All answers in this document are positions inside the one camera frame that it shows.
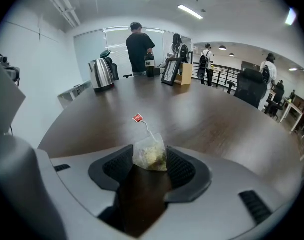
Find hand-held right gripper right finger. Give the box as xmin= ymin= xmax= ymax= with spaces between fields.
xmin=146 ymin=145 xmax=294 ymax=240

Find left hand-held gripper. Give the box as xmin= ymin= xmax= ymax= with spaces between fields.
xmin=0 ymin=49 xmax=26 ymax=136

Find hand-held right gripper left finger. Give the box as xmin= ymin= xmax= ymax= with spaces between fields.
xmin=35 ymin=144 xmax=134 ymax=219

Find small paper scrap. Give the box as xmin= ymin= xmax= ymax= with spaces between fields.
xmin=131 ymin=113 xmax=168 ymax=172

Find steel electric kettle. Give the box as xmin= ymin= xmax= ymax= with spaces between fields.
xmin=88 ymin=49 xmax=116 ymax=93

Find white desk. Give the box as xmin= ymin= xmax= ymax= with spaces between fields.
xmin=57 ymin=80 xmax=93 ymax=110

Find light wooden box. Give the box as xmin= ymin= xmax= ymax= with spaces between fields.
xmin=173 ymin=62 xmax=193 ymax=86

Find black metal railing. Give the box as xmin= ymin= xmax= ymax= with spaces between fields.
xmin=193 ymin=62 xmax=242 ymax=88

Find grey shell backpack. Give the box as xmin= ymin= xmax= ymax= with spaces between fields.
xmin=178 ymin=43 xmax=190 ymax=64
xmin=196 ymin=50 xmax=209 ymax=81

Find black bottle white label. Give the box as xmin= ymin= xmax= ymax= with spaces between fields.
xmin=144 ymin=52 xmax=156 ymax=79

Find wooden top desk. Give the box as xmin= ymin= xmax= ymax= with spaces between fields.
xmin=279 ymin=97 xmax=304 ymax=134

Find black backpack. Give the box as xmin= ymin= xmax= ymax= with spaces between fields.
xmin=261 ymin=63 xmax=271 ymax=85

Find long ceiling light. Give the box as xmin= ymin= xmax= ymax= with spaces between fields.
xmin=177 ymin=4 xmax=204 ymax=21

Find black picture frame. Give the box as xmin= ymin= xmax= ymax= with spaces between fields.
xmin=160 ymin=57 xmax=183 ymax=87

